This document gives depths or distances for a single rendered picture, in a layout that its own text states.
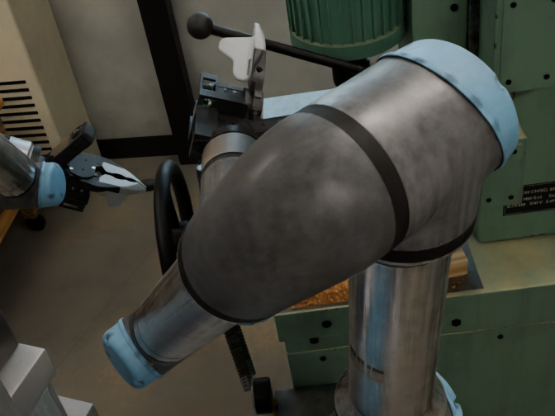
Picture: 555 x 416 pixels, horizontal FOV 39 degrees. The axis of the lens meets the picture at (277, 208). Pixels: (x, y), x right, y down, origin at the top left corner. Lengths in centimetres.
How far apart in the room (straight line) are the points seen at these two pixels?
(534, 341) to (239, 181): 98
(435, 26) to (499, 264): 42
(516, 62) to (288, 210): 65
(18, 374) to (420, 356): 35
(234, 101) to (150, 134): 213
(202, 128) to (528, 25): 43
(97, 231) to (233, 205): 236
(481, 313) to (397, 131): 85
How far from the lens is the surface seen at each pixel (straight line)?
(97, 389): 235
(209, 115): 96
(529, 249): 138
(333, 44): 114
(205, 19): 104
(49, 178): 132
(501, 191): 119
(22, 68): 270
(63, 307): 261
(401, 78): 54
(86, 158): 149
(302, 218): 48
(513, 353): 143
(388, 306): 66
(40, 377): 71
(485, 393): 150
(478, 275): 133
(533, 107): 123
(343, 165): 48
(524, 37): 107
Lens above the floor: 174
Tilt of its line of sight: 39 degrees down
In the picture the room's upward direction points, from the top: 10 degrees counter-clockwise
